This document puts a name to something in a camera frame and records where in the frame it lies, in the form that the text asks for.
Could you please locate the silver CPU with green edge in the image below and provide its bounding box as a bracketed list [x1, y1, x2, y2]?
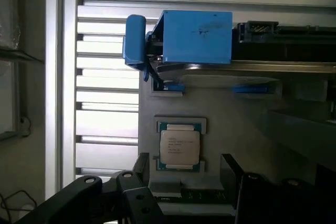
[158, 122, 204, 170]

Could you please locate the green RAM stick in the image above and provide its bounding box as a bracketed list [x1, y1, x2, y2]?
[153, 187, 228, 205]

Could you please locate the grey parts rack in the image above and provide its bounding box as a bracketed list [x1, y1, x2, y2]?
[137, 62, 336, 216]

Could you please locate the long blue plastic tab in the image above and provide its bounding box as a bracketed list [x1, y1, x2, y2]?
[231, 85, 268, 94]

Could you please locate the small blue plastic tab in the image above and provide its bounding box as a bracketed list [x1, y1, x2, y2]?
[163, 83, 185, 91]

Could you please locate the black connector module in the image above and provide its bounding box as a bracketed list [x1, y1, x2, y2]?
[232, 20, 336, 59]

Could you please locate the blue curved plastic clip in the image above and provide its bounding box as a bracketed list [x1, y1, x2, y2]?
[122, 14, 151, 82]

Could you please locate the black cable on floor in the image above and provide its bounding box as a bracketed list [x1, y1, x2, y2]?
[0, 189, 38, 219]

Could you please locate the blue plastic box bracket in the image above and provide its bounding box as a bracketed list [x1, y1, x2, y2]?
[145, 9, 234, 65]

